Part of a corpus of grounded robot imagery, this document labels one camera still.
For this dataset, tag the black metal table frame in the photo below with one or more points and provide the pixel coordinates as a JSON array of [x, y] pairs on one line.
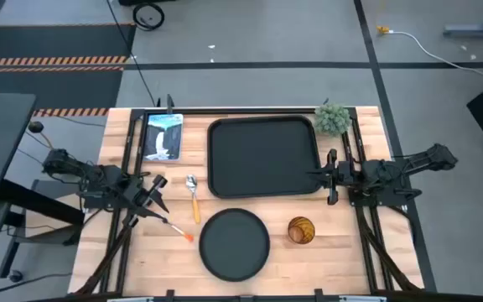
[[369, 251]]

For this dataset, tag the grey metal table leg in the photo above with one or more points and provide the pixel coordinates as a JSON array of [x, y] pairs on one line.
[[476, 29]]

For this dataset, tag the black hazard-striped floor mat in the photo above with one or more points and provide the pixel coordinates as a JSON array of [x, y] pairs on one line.
[[48, 42]]

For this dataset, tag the small green artificial plant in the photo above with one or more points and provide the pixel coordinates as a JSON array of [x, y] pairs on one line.
[[332, 119]]

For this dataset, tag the black round knob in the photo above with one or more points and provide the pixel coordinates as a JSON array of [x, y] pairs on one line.
[[35, 127]]

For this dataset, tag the black round plate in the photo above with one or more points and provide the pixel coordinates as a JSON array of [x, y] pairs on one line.
[[234, 245]]

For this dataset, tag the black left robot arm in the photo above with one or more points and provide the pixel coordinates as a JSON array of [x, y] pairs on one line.
[[95, 180]]

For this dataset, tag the black desk leg stand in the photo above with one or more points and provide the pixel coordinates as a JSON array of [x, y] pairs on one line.
[[36, 201]]

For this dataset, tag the amber glass cup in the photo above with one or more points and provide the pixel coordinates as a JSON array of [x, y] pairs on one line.
[[301, 230]]

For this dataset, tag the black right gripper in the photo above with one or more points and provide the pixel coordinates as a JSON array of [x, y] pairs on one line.
[[344, 174]]

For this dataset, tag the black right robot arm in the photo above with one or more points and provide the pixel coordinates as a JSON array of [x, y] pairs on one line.
[[392, 172]]

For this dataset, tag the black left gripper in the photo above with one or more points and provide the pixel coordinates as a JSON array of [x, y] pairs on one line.
[[138, 194]]

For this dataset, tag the black rectangular tray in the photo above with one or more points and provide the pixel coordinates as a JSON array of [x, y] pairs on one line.
[[262, 157]]

